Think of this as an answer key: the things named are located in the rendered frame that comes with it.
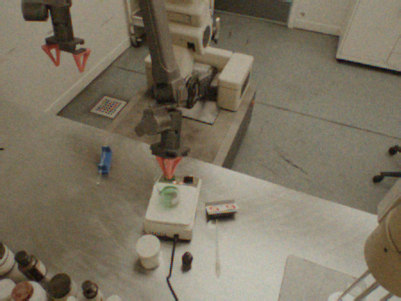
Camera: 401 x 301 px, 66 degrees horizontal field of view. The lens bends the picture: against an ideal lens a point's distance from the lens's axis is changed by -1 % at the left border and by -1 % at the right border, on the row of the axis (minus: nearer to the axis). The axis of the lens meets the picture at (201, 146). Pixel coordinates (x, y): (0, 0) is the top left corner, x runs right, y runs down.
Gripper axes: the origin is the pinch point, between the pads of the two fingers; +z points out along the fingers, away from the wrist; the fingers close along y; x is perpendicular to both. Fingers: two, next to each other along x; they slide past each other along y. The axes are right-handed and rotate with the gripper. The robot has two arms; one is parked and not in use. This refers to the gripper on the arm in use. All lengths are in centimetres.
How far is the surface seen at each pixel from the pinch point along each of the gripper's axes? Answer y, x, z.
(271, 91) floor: -25, 182, -8
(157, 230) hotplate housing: 5.5, -12.3, 10.2
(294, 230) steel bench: 36.5, 10.5, 10.1
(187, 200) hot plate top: 10.2, -5.5, 2.5
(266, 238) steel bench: 30.5, 4.5, 11.9
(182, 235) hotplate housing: 11.5, -9.2, 10.9
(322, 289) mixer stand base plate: 47, 0, 17
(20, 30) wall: -143, 47, -39
